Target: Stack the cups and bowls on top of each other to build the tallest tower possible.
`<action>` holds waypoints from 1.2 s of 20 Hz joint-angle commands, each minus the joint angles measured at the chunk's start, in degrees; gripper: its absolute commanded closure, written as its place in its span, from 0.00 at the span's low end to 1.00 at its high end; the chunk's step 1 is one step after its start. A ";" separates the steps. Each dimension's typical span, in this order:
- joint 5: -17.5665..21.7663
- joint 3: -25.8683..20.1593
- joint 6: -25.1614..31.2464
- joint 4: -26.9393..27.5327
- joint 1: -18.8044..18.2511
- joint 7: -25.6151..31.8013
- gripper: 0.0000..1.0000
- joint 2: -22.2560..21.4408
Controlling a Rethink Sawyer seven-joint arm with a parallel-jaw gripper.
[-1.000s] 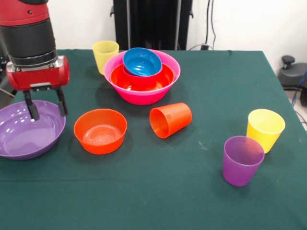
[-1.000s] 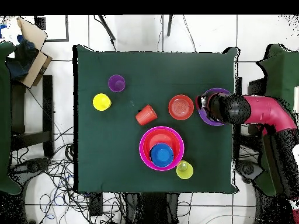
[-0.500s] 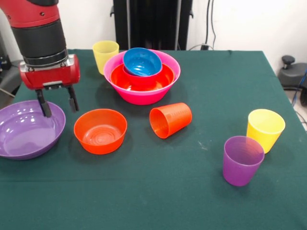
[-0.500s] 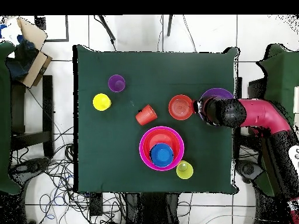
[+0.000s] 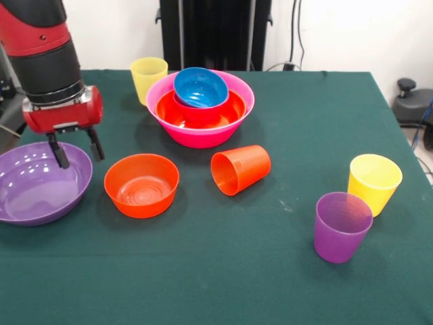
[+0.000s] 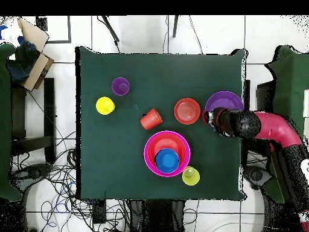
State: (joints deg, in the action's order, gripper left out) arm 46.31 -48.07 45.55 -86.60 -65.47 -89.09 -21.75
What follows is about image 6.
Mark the orange cup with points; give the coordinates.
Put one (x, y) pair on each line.
(150, 119)

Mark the large orange bowl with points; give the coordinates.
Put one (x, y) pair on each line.
(166, 141)

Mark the large pink bowl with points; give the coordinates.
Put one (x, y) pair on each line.
(145, 154)

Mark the small blue bowl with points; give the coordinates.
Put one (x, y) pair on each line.
(167, 160)

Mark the small orange bowl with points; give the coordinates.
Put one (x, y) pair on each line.
(187, 111)

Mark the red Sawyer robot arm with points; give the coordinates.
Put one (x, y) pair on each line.
(277, 128)

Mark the dark green tablecloth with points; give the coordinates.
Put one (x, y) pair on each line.
(120, 157)

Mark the purple cup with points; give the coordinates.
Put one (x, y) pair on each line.
(120, 86)

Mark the bright yellow cup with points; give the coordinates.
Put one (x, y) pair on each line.
(105, 105)

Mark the pale yellow cup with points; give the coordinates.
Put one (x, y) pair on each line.
(193, 179)

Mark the purple bowl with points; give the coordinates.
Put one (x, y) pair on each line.
(224, 100)

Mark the black tripod leg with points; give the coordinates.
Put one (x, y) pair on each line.
(175, 26)
(110, 29)

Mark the black stool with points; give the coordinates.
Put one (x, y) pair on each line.
(49, 108)

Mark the black box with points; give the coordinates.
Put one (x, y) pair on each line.
(264, 96)

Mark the cardboard box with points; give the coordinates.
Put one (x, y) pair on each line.
(36, 70)

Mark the green-covered side table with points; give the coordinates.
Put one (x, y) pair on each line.
(289, 79)
(4, 120)

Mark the dark blue cloth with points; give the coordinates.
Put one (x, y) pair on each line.
(21, 62)

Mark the white box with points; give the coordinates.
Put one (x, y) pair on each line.
(306, 104)
(307, 128)

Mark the black pedestal foot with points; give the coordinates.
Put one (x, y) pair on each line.
(256, 175)
(33, 171)

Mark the black square frame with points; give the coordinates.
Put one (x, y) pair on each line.
(69, 31)

